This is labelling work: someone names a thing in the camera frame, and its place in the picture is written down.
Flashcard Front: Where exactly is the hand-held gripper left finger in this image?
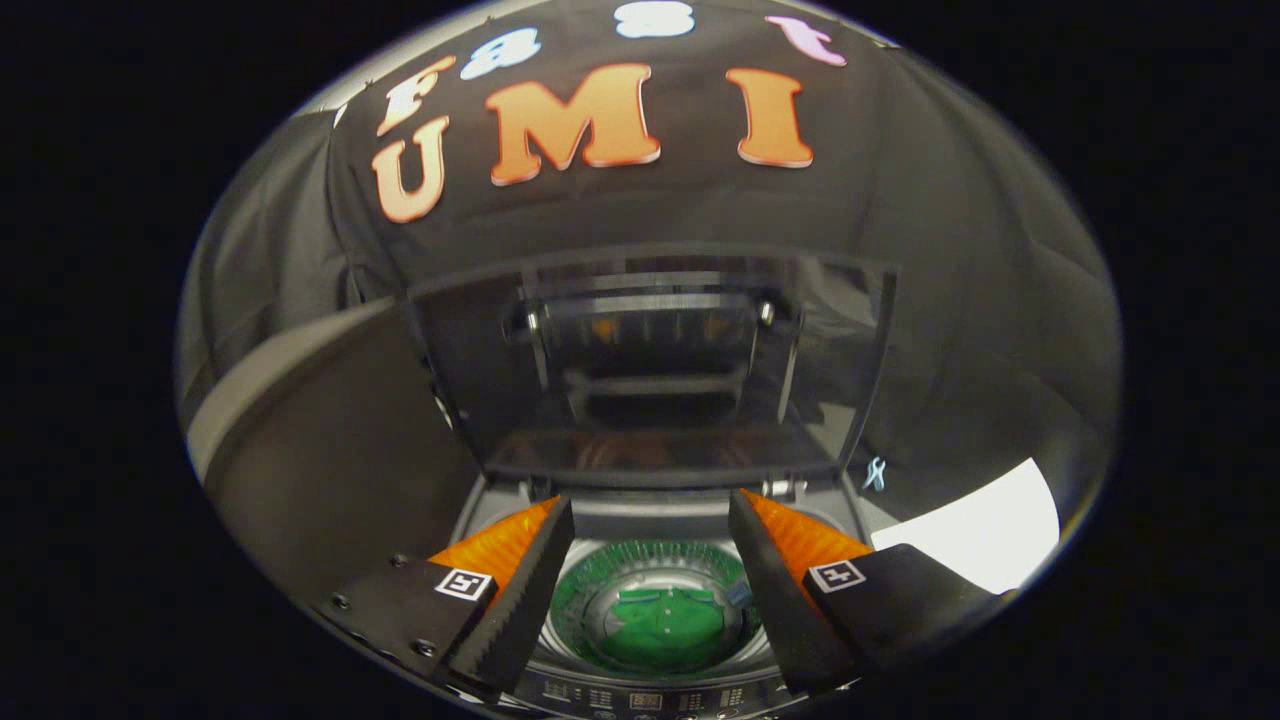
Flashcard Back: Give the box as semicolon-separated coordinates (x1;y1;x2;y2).
313;496;577;698

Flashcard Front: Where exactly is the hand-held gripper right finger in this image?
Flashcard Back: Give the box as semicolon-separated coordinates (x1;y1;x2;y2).
728;488;1006;698

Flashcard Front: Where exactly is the green polo shirt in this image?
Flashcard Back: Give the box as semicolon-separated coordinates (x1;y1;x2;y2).
590;583;749;674

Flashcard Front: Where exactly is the dark grey washing machine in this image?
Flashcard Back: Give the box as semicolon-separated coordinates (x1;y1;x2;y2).
440;468;886;720

